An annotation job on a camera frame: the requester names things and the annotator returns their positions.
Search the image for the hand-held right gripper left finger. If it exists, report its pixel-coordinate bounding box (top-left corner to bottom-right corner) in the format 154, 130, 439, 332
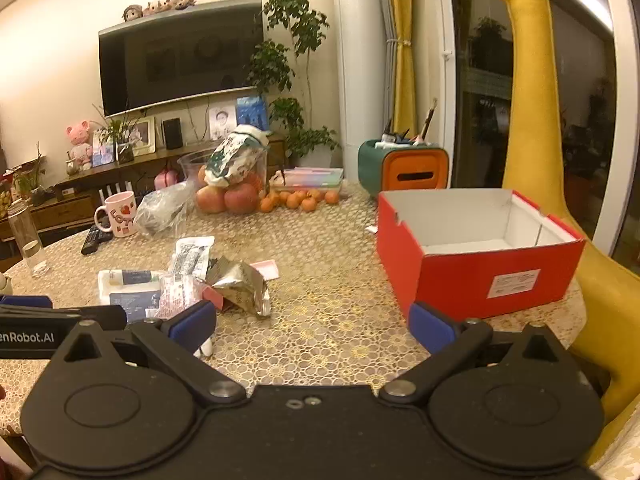
50, 301, 248, 409

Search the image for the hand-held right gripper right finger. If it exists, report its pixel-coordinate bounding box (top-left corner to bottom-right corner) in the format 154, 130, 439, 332
378, 301, 576, 406

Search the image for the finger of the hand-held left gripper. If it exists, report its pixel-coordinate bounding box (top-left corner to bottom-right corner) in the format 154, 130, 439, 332
0, 295, 54, 310
0, 305, 127, 331

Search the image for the white wet wipes pack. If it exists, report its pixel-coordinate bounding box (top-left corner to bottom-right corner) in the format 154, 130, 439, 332
97, 269, 167, 323

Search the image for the red cardboard box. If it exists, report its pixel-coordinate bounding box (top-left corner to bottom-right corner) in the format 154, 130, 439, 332
376, 188, 586, 321

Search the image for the silver foil wrapper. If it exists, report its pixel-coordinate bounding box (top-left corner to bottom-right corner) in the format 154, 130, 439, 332
206, 257, 272, 317

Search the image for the clear glass bottle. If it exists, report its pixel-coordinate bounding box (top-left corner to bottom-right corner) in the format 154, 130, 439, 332
7, 198, 49, 278

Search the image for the black remote control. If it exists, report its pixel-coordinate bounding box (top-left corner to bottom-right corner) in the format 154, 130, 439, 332
81, 223, 114, 255

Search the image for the white mug with pink hearts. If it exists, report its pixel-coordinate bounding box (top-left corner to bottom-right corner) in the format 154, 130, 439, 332
93, 190, 139, 238

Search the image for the wooden television cabinet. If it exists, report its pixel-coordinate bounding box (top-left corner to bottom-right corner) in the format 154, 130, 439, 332
0, 134, 289, 262

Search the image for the clear plastic bag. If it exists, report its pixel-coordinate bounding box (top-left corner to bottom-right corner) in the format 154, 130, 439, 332
133, 180, 196, 237

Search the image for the small potted plant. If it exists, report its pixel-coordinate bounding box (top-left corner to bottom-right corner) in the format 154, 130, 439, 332
14, 142, 49, 202

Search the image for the green orange tissue box organiser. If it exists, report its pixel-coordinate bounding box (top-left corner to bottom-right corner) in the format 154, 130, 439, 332
357, 140, 450, 199

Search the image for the pile of tangerines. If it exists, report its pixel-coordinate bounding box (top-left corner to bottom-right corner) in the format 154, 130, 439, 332
258, 187, 341, 213

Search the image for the small photo card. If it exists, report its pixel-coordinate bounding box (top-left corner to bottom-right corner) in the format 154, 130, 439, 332
91, 129, 116, 167

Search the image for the pink pig plush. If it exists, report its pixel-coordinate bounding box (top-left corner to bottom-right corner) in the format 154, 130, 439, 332
64, 120, 96, 169

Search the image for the patterned snack bag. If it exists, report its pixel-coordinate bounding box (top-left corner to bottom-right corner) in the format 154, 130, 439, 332
204, 125, 271, 187

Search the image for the small plant in glass vase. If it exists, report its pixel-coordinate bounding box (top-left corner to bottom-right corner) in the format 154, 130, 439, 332
92, 104, 147, 164

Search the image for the stack of pink folders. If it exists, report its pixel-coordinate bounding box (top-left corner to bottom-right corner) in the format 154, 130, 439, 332
269, 167, 345, 194

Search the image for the black speaker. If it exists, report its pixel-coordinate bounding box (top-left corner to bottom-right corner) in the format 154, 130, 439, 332
162, 117, 184, 150

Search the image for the portrait photo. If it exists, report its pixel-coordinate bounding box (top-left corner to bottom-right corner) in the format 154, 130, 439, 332
208, 104, 238, 141

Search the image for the calligraphy brush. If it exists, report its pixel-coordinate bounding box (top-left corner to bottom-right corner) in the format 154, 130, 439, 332
421, 98, 439, 144

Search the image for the blue picture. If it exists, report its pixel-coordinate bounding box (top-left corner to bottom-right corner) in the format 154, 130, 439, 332
236, 95, 269, 131

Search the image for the yellow giraffe chair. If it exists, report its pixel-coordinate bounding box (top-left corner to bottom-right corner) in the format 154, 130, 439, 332
457, 0, 640, 467

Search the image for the glass sliding door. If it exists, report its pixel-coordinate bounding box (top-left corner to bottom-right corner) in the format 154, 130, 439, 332
435, 0, 640, 263

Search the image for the flat screen television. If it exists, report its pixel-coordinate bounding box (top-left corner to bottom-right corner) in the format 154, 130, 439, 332
98, 0, 265, 117

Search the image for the white tower air conditioner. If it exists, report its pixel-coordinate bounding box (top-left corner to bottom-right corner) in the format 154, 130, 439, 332
332, 0, 397, 184

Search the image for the tall potted green plant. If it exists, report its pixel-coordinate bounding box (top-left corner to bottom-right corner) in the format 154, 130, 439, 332
246, 0, 342, 162

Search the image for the yellow curtain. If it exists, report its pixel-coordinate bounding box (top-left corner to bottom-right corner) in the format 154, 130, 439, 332
387, 0, 419, 137

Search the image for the white photo frame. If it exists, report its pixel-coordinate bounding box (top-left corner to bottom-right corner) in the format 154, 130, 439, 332
127, 116, 157, 156

